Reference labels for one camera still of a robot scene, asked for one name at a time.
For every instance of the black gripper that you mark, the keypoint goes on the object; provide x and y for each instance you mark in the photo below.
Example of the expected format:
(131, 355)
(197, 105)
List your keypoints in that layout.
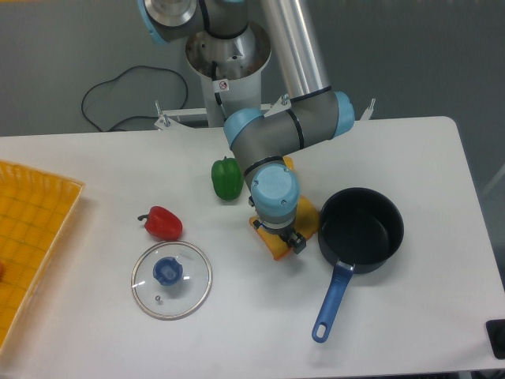
(277, 217)

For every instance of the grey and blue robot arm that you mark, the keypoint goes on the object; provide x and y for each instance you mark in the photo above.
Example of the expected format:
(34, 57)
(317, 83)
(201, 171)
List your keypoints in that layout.
(259, 142)

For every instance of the yellow toy bell pepper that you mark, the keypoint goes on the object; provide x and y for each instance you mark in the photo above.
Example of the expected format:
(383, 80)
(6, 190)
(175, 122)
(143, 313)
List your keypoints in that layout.
(289, 162)

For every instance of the green toy bell pepper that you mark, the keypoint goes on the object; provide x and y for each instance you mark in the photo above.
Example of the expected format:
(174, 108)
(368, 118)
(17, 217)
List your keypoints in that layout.
(226, 179)

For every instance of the glass lid with blue knob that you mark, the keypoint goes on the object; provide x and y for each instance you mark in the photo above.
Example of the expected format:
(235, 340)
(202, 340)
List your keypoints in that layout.
(171, 280)

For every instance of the red toy bell pepper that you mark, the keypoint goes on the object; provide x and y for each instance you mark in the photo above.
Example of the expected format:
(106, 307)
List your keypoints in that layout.
(162, 224)

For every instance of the black object at table edge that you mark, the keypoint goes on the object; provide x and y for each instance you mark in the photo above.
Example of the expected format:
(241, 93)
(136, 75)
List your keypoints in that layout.
(495, 330)

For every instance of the yellow plastic basket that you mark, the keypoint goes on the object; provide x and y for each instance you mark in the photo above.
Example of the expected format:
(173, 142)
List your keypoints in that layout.
(36, 208)

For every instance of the black saucepan with blue handle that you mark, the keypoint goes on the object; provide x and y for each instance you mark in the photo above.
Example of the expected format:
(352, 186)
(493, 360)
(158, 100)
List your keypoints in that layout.
(360, 229)

